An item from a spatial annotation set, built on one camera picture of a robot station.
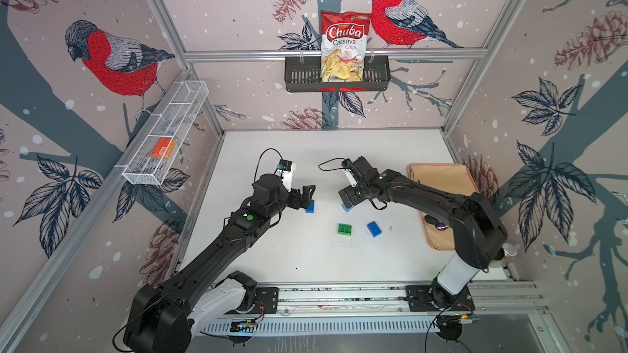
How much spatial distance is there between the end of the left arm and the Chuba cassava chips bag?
1.48 ft

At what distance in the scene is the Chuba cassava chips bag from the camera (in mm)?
855

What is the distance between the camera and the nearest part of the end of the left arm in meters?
0.71
